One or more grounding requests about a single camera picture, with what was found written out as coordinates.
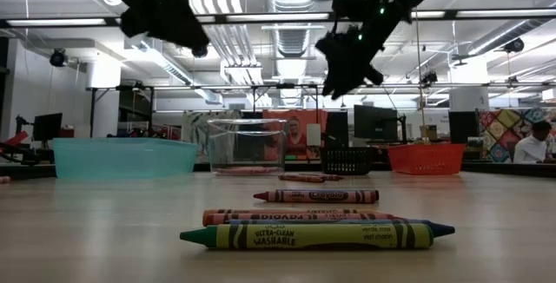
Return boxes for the colourful patchwork quilt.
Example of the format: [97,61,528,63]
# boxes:
[476,108,556,165]

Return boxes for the red mesh basket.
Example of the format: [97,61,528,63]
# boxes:
[386,142,467,176]

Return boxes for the black overhead beam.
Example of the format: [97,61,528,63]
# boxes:
[0,10,556,29]

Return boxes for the black mesh basket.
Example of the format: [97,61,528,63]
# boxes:
[320,146,375,176]

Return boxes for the black background rig frame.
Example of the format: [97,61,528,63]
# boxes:
[85,82,556,128]

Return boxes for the teal plastic bin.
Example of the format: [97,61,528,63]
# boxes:
[52,137,199,179]

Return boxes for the person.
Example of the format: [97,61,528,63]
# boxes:
[286,116,309,161]
[512,120,556,165]

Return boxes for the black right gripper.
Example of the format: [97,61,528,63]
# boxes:
[315,25,386,101]

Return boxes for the green crayon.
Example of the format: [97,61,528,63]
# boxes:
[179,223,435,251]

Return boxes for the cardboard box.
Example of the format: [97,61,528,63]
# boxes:
[419,124,440,142]

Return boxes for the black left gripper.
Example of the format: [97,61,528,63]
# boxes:
[119,0,210,55]

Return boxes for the orange cloth panel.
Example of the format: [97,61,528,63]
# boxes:
[261,109,329,161]

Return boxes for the silver ventilation duct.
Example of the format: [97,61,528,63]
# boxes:
[264,0,325,61]

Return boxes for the clear plastic bin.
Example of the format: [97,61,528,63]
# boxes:
[207,118,288,176]

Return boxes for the black monitor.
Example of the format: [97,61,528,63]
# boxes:
[32,112,64,143]
[447,110,479,145]
[325,111,351,148]
[354,104,400,143]

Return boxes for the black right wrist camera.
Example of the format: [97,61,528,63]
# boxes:
[332,0,374,23]

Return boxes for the blue crayon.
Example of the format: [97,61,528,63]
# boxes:
[223,218,456,239]

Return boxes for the thin metal pole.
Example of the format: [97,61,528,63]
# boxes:
[414,11,430,144]

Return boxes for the white leaf-pattern cloth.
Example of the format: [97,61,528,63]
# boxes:
[181,109,244,165]

